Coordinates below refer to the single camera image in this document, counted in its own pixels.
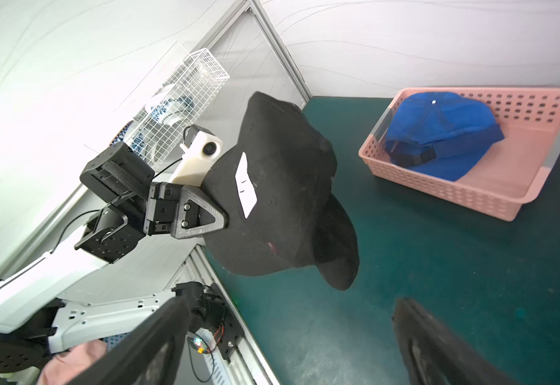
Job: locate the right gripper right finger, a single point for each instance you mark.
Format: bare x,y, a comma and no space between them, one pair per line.
433,354

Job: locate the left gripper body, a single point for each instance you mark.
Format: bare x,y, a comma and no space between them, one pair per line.
162,208

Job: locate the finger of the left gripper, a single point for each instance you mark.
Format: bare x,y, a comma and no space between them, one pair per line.
196,215

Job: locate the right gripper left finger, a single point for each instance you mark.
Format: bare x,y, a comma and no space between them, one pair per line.
150,354

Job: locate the black baseball cap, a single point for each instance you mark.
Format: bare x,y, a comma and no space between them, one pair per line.
275,186

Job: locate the blue baseball cap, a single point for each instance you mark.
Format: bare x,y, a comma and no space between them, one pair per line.
441,134

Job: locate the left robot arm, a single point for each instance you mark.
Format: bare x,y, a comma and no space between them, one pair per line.
136,206

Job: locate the blue patterned bowl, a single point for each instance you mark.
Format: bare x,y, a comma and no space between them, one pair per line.
170,111

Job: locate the pink plastic basket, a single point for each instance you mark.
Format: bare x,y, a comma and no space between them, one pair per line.
511,174

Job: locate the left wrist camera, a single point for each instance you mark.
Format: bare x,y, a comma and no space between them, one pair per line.
198,158

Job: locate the white wire basket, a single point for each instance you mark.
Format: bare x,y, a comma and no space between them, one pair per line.
202,74

